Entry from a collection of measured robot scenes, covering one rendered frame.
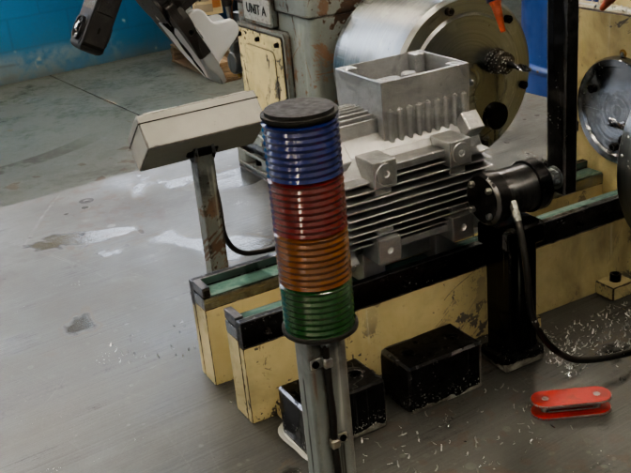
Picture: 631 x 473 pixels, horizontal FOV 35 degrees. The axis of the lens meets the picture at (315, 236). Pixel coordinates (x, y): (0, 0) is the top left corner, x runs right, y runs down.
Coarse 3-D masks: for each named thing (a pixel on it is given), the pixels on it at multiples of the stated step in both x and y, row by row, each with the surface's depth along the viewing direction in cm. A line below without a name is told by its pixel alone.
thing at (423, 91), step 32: (384, 64) 119; (416, 64) 119; (448, 64) 113; (352, 96) 114; (384, 96) 109; (416, 96) 111; (448, 96) 113; (384, 128) 110; (416, 128) 112; (448, 128) 114
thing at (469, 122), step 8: (464, 112) 113; (472, 112) 114; (464, 120) 113; (472, 120) 113; (480, 120) 113; (464, 128) 113; (472, 128) 113; (480, 128) 113; (344, 152) 106; (344, 160) 106; (344, 168) 106; (352, 256) 111; (352, 264) 110; (352, 272) 112
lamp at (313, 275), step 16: (288, 240) 77; (304, 240) 76; (320, 240) 76; (336, 240) 77; (288, 256) 77; (304, 256) 77; (320, 256) 77; (336, 256) 77; (288, 272) 78; (304, 272) 77; (320, 272) 77; (336, 272) 78; (288, 288) 79; (304, 288) 78; (320, 288) 78
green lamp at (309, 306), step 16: (336, 288) 78; (352, 288) 81; (288, 304) 79; (304, 304) 78; (320, 304) 78; (336, 304) 79; (352, 304) 80; (288, 320) 80; (304, 320) 79; (320, 320) 79; (336, 320) 79; (352, 320) 81; (304, 336) 80; (320, 336) 79; (336, 336) 80
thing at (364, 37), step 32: (384, 0) 150; (416, 0) 145; (448, 0) 141; (480, 0) 143; (352, 32) 151; (384, 32) 144; (416, 32) 140; (448, 32) 142; (480, 32) 145; (512, 32) 148; (352, 64) 150; (480, 64) 146; (480, 96) 148; (512, 96) 151
